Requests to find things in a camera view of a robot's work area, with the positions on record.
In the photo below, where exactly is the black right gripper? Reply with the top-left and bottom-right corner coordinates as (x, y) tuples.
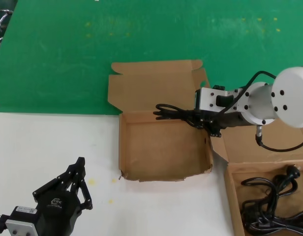
(192, 109), (249, 138)

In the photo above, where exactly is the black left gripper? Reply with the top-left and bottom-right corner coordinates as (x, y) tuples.
(32, 157), (93, 236)

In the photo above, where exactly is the open cardboard box with hole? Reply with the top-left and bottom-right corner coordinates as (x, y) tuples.
(107, 59), (213, 183)

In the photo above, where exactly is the green table mat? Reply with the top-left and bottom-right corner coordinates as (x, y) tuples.
(0, 0), (303, 116)

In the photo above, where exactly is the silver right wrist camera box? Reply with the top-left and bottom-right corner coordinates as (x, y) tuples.
(194, 85), (242, 114)

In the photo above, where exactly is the black right arm connector cable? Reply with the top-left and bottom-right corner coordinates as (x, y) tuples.
(254, 125), (303, 152)

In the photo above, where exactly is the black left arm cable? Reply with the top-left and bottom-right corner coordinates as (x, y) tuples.
(0, 213), (8, 234)

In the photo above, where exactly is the chrome metal frame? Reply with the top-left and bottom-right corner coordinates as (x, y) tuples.
(0, 9), (14, 47)

